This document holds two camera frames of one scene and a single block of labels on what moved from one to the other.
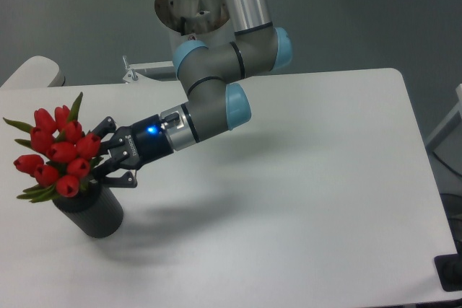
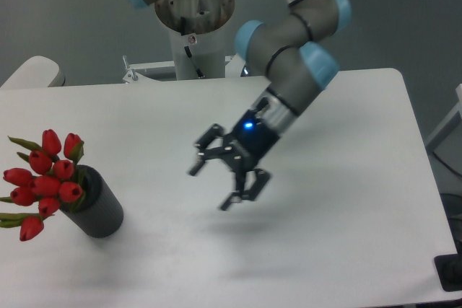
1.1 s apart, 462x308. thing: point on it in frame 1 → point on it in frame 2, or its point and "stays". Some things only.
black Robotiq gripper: (141, 143) → (244, 146)
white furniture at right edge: (458, 108) stays
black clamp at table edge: (449, 268) stays
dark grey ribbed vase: (95, 209) stays
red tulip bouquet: (68, 154) → (53, 182)
